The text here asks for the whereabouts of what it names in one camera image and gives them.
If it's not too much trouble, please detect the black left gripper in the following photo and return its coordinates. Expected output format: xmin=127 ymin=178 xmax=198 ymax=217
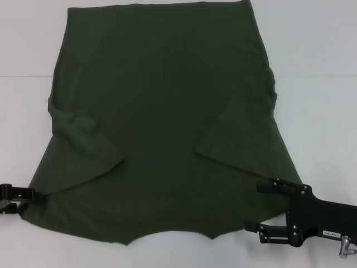
xmin=0 ymin=183 xmax=45 ymax=216

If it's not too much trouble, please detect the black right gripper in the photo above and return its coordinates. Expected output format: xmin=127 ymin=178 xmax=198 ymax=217
xmin=244 ymin=177 xmax=357 ymax=249

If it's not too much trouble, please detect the dark green t-shirt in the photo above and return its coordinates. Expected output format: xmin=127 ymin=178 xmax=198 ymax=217
xmin=21 ymin=0 xmax=303 ymax=247

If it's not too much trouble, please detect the silver right arm cable connector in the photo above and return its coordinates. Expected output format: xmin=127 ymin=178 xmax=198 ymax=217
xmin=338 ymin=235 xmax=353 ymax=256

